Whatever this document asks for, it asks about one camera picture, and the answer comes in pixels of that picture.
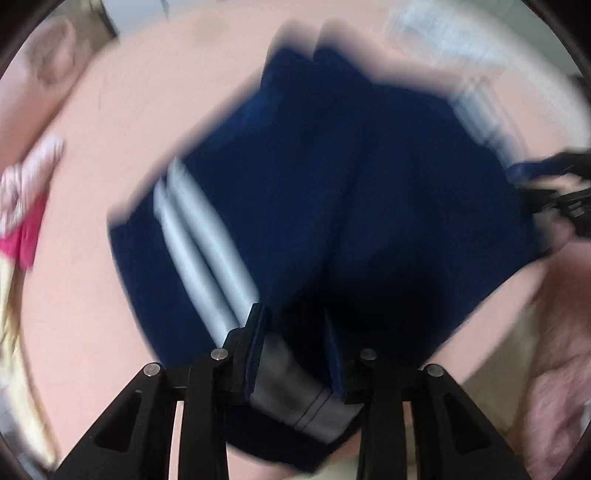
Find cream yellow garment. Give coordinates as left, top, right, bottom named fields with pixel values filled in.
left=1, top=256, right=58, bottom=479

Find pink pillow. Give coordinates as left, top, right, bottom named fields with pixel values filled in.
left=1, top=17, right=84, bottom=168

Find pink fuzzy sleeve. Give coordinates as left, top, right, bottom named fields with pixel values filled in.
left=522, top=241, right=590, bottom=479

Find magenta garment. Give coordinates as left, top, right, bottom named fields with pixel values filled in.
left=1, top=193, right=48, bottom=270

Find pink bed sheet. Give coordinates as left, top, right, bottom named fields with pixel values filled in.
left=21, top=1, right=590, bottom=457

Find pink patterned garment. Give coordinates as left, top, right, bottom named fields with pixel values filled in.
left=1, top=135, right=65, bottom=238

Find grey printed folded garment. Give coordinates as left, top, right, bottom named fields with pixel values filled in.
left=384, top=1, right=505, bottom=69

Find navy white-striped track pants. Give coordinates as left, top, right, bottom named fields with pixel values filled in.
left=109, top=24, right=541, bottom=472

